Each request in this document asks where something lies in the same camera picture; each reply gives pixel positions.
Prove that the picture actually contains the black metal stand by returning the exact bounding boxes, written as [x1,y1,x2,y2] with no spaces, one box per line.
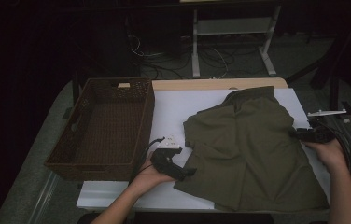
[287,8,351,119]

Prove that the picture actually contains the white metal stand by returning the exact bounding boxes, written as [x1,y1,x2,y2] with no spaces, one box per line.
[191,4,282,78]

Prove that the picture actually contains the olive green shirt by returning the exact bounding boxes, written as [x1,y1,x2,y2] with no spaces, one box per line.
[173,86,330,213]

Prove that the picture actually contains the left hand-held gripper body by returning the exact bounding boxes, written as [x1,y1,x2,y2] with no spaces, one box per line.
[150,134,187,182]

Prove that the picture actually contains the brown woven basket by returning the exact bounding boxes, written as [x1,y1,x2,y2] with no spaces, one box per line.
[44,77,156,183]

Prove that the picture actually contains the person's right hand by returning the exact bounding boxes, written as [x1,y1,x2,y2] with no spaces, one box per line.
[302,139,349,174]

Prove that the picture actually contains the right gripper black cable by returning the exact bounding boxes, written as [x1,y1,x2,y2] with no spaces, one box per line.
[319,120,351,175]

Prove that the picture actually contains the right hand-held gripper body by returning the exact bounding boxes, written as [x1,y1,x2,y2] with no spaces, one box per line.
[302,108,348,144]

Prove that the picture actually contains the tangle of floor cables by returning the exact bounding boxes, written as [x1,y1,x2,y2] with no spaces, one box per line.
[126,34,237,80]

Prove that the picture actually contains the person's left hand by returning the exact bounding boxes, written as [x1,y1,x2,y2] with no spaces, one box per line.
[130,160,176,200]

